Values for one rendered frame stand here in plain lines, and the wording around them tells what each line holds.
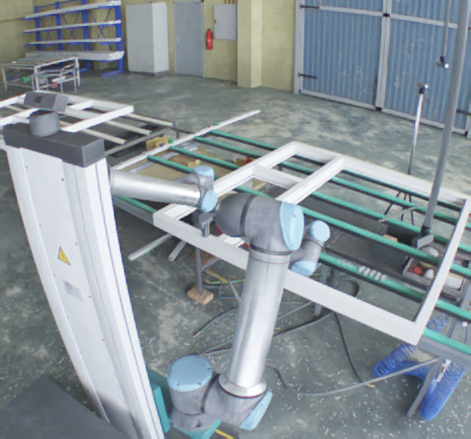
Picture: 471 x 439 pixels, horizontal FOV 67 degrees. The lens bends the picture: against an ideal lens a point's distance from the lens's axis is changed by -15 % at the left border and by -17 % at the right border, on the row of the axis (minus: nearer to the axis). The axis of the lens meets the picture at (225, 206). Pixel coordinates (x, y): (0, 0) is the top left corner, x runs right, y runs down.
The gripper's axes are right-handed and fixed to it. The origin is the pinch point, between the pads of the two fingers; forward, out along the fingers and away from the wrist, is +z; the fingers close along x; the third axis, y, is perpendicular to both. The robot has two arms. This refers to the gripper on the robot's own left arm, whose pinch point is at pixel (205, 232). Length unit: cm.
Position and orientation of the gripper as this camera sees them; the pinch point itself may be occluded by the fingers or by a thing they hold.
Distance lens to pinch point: 200.7
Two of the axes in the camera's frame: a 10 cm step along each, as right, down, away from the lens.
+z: 0.1, 8.7, 4.9
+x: -6.3, 3.8, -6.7
